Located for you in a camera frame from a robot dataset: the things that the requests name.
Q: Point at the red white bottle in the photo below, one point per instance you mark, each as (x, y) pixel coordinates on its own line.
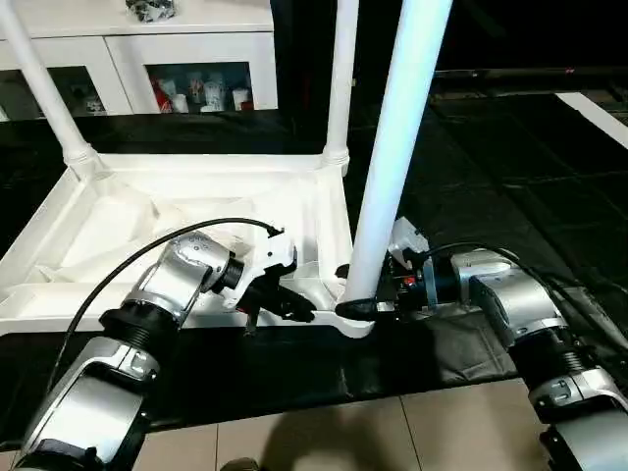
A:
(163, 97)

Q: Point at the white plastic table top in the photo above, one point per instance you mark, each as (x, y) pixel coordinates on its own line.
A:
(196, 181)

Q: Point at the white plastic table leg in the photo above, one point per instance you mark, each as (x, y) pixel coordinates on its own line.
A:
(397, 122)
(341, 73)
(49, 98)

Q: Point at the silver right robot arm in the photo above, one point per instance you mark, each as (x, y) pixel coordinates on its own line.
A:
(525, 299)

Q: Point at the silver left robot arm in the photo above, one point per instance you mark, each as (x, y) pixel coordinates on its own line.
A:
(181, 270)

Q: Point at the white glass door cabinet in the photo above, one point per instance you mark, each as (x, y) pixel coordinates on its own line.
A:
(122, 49)

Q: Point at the black box with label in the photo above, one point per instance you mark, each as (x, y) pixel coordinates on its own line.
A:
(304, 49)

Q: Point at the white toy figurine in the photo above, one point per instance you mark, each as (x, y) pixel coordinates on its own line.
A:
(93, 105)

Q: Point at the white flat strip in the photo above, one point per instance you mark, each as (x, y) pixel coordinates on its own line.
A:
(593, 115)

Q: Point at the dark rounded foot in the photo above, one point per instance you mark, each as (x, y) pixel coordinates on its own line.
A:
(240, 465)

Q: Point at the black long rail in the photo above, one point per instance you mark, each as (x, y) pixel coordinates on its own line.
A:
(530, 74)

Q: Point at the small white jar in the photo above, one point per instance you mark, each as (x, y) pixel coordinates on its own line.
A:
(242, 99)

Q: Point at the black work mat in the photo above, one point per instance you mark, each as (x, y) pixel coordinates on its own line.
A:
(515, 186)

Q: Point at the dark crumpled bundle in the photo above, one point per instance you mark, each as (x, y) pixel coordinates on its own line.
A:
(149, 10)

